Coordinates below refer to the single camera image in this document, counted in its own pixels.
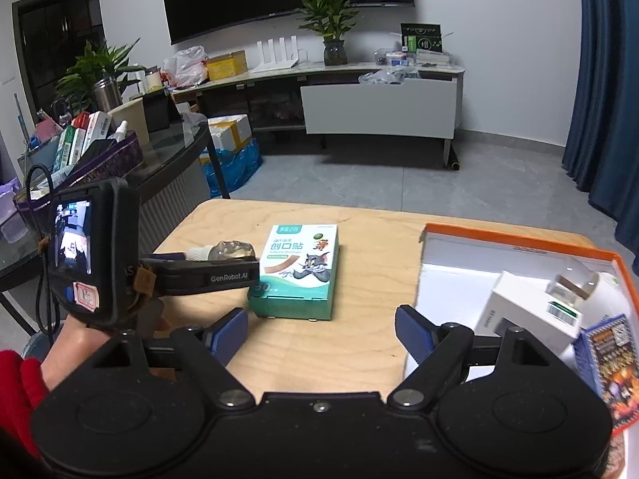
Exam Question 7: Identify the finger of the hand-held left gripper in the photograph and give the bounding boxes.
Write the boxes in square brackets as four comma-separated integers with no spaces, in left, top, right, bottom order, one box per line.
[159,258,261,297]
[141,253,191,266]

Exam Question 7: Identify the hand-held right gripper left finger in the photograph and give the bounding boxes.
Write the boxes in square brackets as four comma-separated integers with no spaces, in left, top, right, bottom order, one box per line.
[95,308,256,410]

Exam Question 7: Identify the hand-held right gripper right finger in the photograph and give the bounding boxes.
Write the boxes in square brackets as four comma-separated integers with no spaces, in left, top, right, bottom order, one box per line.
[387,304,560,409]

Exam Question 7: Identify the clear refill bottle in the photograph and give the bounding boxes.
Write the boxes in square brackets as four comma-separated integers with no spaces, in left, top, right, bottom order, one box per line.
[187,240,257,263]

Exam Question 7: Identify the orange and white cardboard tray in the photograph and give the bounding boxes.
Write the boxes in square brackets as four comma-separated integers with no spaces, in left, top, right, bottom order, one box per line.
[403,222,639,479]

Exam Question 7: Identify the green bandage box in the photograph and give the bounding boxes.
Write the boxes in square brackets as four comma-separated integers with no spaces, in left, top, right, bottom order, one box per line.
[248,223,341,321]

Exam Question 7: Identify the white box with barcode label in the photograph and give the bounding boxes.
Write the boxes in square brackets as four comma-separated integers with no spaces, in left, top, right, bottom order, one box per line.
[474,270,585,356]

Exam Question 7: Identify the white plug-in repellent device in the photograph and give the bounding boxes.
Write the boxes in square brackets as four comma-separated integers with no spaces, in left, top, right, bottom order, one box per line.
[546,254,626,336]

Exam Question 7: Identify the red playing card box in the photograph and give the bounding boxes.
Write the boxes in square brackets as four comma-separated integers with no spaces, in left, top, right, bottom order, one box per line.
[572,314,639,436]

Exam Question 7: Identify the person's left hand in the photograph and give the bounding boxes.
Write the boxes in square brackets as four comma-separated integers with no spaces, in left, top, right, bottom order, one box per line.
[40,298,171,391]

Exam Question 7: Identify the purple patterned tray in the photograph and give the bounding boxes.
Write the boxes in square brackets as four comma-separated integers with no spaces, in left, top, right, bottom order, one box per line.
[13,129,144,221]

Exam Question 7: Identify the row of small medicine boxes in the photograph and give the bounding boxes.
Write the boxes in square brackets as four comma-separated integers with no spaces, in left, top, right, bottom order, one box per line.
[29,111,113,176]

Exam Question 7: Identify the blue wrapped box stack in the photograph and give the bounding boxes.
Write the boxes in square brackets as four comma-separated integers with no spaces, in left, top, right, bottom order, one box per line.
[199,114,264,196]

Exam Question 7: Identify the beige box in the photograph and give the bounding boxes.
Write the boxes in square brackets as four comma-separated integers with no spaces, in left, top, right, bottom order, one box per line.
[107,98,151,146]

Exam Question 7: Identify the steel cup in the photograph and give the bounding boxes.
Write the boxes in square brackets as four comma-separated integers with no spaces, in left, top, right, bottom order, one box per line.
[92,77,123,113]

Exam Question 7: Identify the large leafy plant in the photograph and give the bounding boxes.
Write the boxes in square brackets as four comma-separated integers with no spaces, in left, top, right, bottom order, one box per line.
[54,39,147,111]

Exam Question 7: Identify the white plastic bag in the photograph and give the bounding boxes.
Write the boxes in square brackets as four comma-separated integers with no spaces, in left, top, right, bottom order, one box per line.
[162,45,208,89]

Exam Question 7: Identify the yellow box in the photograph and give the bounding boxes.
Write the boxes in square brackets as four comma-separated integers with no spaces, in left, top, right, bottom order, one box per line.
[206,50,249,81]

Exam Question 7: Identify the television cabinet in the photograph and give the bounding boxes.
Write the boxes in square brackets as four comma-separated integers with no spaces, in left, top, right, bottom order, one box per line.
[169,62,468,171]

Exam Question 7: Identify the white router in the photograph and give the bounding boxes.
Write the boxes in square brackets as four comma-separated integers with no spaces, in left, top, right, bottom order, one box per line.
[249,34,309,75]

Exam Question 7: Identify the clear plastic bag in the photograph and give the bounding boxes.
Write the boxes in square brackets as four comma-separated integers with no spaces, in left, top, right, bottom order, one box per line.
[358,67,421,86]

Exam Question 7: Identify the potted plant in dark vase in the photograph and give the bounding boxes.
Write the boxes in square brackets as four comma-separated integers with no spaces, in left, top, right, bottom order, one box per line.
[294,0,369,67]

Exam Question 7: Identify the green and black box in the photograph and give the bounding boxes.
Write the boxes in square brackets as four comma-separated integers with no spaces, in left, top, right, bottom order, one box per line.
[400,22,443,53]

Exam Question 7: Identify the blue curtain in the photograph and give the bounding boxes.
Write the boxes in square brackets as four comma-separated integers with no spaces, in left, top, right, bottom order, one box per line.
[560,0,639,271]

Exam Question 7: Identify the black cable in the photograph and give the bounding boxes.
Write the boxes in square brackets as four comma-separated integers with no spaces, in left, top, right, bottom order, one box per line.
[24,164,62,336]

